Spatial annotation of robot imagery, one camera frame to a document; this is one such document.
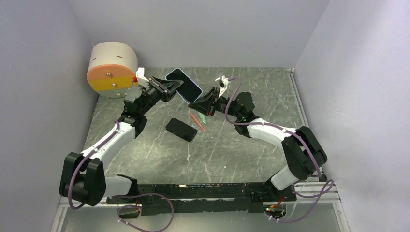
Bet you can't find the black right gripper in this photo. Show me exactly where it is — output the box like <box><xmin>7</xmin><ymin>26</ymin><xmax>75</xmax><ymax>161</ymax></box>
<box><xmin>188</xmin><ymin>87</ymin><xmax>241</xmax><ymax>118</ymax></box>

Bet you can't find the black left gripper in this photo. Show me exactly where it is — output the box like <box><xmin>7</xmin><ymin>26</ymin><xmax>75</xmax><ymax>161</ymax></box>
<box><xmin>139</xmin><ymin>76</ymin><xmax>184</xmax><ymax>116</ymax></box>

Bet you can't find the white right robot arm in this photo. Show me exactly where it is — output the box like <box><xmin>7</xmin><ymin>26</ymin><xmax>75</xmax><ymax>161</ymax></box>
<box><xmin>189</xmin><ymin>87</ymin><xmax>328</xmax><ymax>201</ymax></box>

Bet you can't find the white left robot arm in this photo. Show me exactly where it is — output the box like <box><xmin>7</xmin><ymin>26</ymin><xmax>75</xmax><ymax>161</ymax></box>
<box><xmin>59</xmin><ymin>77</ymin><xmax>184</xmax><ymax>210</ymax></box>

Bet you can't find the black phone on table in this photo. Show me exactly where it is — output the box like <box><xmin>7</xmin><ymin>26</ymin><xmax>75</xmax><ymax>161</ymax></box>
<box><xmin>165</xmin><ymin>118</ymin><xmax>197</xmax><ymax>142</ymax></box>

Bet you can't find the orange pen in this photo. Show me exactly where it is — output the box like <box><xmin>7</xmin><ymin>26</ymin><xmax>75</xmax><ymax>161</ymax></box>
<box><xmin>190</xmin><ymin>113</ymin><xmax>207</xmax><ymax>133</ymax></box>

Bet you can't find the round drawer cabinet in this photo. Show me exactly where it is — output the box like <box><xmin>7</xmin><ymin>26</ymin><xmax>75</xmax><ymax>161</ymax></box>
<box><xmin>87</xmin><ymin>42</ymin><xmax>138</xmax><ymax>98</ymax></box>

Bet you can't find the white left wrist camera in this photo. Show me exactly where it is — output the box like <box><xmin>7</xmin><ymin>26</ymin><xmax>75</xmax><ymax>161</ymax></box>
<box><xmin>132</xmin><ymin>67</ymin><xmax>149</xmax><ymax>88</ymax></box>

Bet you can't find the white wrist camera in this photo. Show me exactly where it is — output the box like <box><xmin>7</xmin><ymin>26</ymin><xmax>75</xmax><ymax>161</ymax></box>
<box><xmin>215</xmin><ymin>75</ymin><xmax>230</xmax><ymax>97</ymax></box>
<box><xmin>132</xmin><ymin>67</ymin><xmax>149</xmax><ymax>88</ymax></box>

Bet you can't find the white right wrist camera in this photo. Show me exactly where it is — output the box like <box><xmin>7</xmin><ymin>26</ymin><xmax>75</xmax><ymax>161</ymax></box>
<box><xmin>215</xmin><ymin>75</ymin><xmax>230</xmax><ymax>97</ymax></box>

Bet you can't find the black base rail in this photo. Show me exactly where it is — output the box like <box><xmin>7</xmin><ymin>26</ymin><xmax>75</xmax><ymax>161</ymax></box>
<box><xmin>106</xmin><ymin>182</ymin><xmax>297</xmax><ymax>216</ymax></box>

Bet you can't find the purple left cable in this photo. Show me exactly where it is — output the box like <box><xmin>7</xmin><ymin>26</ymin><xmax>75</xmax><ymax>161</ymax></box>
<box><xmin>117</xmin><ymin>192</ymin><xmax>176</xmax><ymax>232</ymax></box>

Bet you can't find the purple cable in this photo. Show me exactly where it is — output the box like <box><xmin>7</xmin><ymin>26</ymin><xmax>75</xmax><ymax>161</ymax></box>
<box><xmin>117</xmin><ymin>192</ymin><xmax>176</xmax><ymax>232</ymax></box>
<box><xmin>264</xmin><ymin>177</ymin><xmax>334</xmax><ymax>224</ymax></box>

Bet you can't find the aluminium frame rail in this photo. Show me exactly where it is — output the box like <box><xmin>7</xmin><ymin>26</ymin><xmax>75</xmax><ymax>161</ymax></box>
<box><xmin>286</xmin><ymin>68</ymin><xmax>340</xmax><ymax>203</ymax></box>

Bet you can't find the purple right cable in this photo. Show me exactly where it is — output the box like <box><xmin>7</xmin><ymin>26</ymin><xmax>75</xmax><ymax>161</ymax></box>
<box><xmin>264</xmin><ymin>177</ymin><xmax>334</xmax><ymax>224</ymax></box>

